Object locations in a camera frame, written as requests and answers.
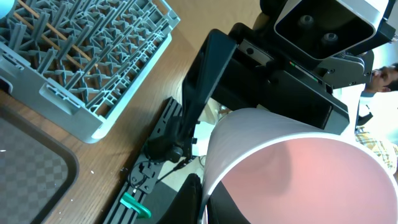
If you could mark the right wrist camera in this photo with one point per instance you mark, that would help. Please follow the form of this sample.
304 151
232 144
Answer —
322 28

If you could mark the brown serving tray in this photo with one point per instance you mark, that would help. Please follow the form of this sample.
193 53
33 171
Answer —
36 170

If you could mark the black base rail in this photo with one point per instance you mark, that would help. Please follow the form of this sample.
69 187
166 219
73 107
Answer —
161 146

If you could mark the pink cup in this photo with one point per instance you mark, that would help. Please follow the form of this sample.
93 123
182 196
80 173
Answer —
279 170

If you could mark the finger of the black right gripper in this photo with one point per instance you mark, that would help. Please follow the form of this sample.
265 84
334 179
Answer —
205 73

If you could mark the person in background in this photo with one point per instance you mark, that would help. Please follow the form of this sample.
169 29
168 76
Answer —
376 126

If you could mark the light blue bowl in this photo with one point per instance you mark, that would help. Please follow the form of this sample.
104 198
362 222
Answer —
6 7

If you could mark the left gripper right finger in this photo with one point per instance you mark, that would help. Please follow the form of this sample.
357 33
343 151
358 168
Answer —
222 209

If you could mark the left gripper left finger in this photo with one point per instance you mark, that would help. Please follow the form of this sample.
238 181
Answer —
185 207

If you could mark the grey dishwasher rack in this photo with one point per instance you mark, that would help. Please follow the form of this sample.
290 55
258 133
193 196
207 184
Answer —
123 38

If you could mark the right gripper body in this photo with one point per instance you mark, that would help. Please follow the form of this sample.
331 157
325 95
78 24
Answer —
266 70

